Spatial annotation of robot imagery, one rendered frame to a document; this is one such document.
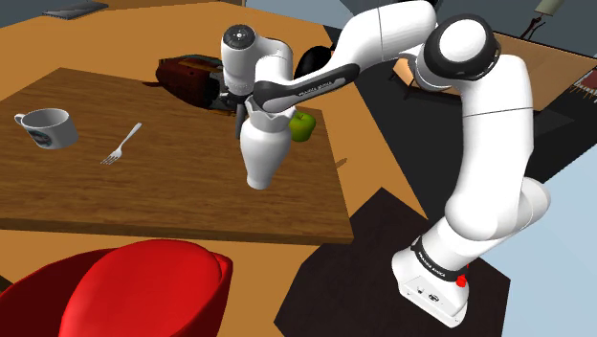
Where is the silver fork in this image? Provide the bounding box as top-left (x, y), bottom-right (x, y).
top-left (99, 122), bottom-right (144, 167)

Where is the white cup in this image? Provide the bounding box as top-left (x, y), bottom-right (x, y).
top-left (12, 107), bottom-right (80, 151)

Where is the floor lamp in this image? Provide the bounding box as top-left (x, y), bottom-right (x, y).
top-left (519, 0), bottom-right (562, 41)

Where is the grey flat mat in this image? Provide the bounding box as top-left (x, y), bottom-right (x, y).
top-left (41, 0), bottom-right (110, 21)

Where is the green apple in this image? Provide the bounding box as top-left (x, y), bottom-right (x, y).
top-left (288, 111), bottom-right (318, 143)

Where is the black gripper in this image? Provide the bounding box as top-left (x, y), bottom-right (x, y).
top-left (217, 89), bottom-right (254, 141)

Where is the dark robot stand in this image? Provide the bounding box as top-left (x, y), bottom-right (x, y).
top-left (274, 186), bottom-right (512, 337)

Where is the black round object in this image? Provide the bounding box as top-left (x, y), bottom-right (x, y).
top-left (293, 44), bottom-right (336, 81)

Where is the dark red toaster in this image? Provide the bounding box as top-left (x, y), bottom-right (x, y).
top-left (155, 55), bottom-right (226, 112)

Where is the red chair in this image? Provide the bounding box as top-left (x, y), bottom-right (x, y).
top-left (0, 237), bottom-right (234, 337)

